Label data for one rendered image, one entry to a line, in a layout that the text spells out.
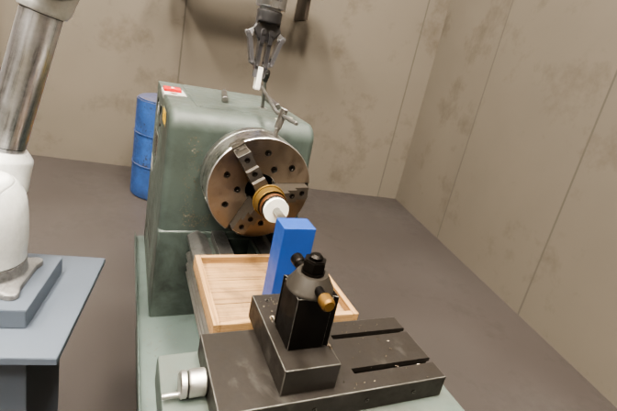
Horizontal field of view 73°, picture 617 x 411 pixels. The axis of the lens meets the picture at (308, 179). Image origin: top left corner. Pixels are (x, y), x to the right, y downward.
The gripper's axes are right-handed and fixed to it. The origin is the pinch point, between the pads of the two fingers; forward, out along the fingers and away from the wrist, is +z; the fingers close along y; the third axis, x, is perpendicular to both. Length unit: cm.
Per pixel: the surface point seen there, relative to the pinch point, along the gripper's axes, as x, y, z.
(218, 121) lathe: -1.5, -10.5, 15.0
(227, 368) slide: -75, -19, 41
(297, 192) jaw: -22.3, 11.2, 28.5
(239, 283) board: -38, -6, 50
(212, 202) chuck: -18.2, -12.1, 34.9
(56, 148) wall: 327, -91, 131
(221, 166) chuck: -18.2, -11.2, 24.0
